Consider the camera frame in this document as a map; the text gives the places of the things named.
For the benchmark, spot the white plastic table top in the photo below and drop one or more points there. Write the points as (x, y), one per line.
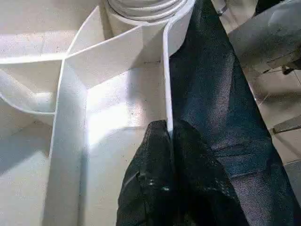
(94, 106)

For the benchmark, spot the black work mat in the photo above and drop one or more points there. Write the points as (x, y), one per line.
(223, 106)

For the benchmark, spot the white plastic table leg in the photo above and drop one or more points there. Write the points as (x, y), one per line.
(141, 9)

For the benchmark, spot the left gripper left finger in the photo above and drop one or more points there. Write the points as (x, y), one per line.
(150, 183)

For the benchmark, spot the black metal tube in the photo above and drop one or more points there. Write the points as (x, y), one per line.
(288, 128)

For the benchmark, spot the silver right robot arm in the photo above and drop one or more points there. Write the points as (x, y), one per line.
(265, 35)

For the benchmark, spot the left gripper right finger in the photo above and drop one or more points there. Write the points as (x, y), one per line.
(200, 188)

